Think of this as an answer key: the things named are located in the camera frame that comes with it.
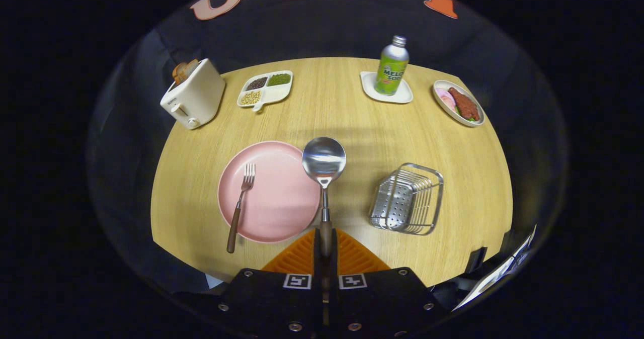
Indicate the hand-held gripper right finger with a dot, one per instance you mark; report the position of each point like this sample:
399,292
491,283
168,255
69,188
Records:
382,304

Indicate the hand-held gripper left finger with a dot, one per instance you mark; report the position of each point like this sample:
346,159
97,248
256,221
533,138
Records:
271,304

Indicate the pink round plate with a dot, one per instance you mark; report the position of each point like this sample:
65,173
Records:
282,198

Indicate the white oval dish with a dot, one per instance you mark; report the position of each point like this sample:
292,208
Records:
443,108

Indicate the pile of yellow soybeans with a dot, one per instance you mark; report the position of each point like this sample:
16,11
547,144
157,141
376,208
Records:
250,97

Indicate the white square coaster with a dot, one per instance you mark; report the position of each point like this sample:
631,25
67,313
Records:
400,95

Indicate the white divided tray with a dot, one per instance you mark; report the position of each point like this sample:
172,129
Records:
274,93

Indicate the pink ham slices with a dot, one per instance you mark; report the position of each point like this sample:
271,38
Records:
445,97

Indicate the brown meat piece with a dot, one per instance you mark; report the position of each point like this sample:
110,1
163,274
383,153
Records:
465,104

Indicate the white toaster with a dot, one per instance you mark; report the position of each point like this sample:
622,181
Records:
193,97

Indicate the pile of dark red beans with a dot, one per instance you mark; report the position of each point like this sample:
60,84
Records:
256,83

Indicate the pile of green beans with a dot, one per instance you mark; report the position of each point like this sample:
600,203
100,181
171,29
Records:
278,79

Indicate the green soda bottle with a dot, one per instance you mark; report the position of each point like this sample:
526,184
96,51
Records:
391,70

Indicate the toasted bread slices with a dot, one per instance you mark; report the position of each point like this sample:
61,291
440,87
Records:
184,70

